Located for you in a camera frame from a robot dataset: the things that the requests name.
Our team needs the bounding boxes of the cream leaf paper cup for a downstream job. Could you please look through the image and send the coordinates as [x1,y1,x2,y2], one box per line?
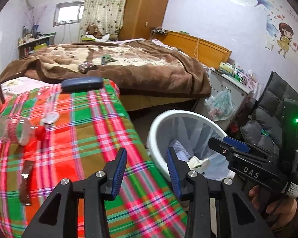
[187,156,210,174]

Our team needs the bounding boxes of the white trash bin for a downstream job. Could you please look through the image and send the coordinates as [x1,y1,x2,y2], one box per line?
[147,110,235,181]

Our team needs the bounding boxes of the right hand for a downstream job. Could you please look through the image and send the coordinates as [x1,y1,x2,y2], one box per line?
[249,186,298,230]

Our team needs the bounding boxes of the grey padded chair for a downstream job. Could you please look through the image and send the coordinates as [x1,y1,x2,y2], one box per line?
[239,71,298,154]

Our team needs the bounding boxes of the green plastic bag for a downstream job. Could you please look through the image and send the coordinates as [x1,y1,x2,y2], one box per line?
[204,89,235,121]

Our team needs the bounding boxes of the white nightstand drawers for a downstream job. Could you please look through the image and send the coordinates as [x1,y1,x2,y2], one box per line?
[209,68,253,131]

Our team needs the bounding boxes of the plaid colourful blanket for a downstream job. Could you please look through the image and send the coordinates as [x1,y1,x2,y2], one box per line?
[0,80,187,237]

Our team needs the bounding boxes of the clear lid with stem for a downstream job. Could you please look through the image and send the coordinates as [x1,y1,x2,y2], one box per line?
[39,97,60,125]

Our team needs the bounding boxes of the brown snack wrapper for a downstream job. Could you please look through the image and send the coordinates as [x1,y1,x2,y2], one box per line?
[19,161,34,206]

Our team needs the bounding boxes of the dark blue glasses case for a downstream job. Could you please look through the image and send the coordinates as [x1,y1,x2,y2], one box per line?
[61,77,104,93]

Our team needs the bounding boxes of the wooden headboard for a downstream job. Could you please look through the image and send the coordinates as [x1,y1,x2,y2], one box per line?
[153,31,231,68]

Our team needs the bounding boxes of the clear bottle red label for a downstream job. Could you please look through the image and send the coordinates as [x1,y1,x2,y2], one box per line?
[0,116,46,146]

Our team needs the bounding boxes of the brown fleece blanket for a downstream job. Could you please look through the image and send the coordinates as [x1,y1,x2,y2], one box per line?
[0,40,211,98]

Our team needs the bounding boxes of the dark crumpled wrapper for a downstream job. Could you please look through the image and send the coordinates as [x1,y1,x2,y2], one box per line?
[78,62,98,74]

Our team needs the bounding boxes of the small green box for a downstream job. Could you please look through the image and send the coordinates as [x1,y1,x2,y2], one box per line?
[101,54,112,65]

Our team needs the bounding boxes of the white bed sheet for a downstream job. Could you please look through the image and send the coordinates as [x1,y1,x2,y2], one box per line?
[1,76,50,98]

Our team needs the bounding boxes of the brown teddy bear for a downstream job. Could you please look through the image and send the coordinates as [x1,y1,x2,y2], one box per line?
[86,24,103,39]

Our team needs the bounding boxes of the vase with dry branches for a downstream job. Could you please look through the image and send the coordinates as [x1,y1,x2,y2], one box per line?
[25,6,47,38]

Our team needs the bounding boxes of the barred window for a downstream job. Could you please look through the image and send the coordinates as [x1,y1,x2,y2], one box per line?
[53,1,84,26]

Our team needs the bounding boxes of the patterned curtain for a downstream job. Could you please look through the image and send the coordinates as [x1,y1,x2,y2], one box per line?
[79,0,126,40]

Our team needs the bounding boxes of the wooden wardrobe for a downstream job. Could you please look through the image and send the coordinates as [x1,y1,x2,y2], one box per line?
[118,0,169,40]

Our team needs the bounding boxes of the cartoon children wall sticker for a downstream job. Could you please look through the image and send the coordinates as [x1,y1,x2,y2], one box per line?
[277,23,298,58]

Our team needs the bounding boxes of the cluttered wall shelf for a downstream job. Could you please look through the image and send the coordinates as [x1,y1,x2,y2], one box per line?
[17,32,56,60]

